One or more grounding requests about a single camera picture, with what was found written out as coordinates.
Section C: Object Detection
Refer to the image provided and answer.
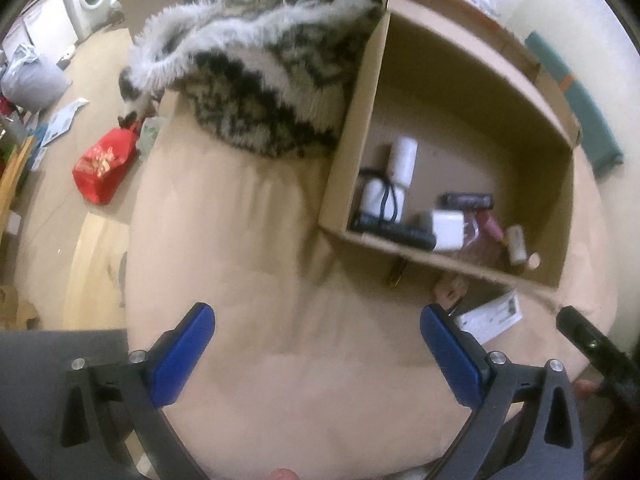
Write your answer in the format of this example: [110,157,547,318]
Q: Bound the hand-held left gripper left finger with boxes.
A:
[49,302,217,480]

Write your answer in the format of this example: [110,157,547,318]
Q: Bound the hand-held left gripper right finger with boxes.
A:
[420,303,586,480]

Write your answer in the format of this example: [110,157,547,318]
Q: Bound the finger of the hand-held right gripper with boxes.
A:
[556,305,640,402]

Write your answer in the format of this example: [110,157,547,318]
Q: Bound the pink glass item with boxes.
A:
[457,220,501,266]

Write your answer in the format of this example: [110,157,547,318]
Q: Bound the white charger plug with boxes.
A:
[431,209,467,253]

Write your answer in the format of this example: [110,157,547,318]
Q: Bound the small pale bottle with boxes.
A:
[505,226,529,266]

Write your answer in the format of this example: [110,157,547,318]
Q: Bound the black strap cord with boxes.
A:
[351,167,439,252]

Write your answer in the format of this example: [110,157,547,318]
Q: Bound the pink lipstick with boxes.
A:
[477,212,506,241]

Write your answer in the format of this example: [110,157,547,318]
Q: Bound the white cylinder container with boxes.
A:
[361,180,405,223]

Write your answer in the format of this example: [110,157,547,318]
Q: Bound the white cylindrical roll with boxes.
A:
[388,136,419,190]

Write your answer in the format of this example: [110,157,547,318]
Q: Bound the cardboard box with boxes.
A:
[318,0,584,307]

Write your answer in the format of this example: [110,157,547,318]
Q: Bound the person's right hand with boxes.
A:
[574,378,604,401]

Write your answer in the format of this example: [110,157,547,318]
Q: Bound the white printed carton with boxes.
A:
[456,292,524,347]

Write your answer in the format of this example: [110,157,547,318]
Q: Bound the red gift bag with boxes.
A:
[72,127,144,206]

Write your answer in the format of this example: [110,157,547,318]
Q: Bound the pale green plastic bag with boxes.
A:
[137,115,167,162]

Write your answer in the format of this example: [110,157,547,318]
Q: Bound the loose papers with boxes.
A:
[36,98,92,150]

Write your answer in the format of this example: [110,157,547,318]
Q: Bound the fluffy black patterned blanket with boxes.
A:
[117,0,387,162]

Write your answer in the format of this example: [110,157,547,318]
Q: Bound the grey stuffed bag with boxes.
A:
[0,43,72,114]

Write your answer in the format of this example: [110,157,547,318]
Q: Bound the white cabinet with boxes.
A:
[22,0,81,54]

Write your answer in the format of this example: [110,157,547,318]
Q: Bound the wooden furniture frame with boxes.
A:
[0,134,37,243]

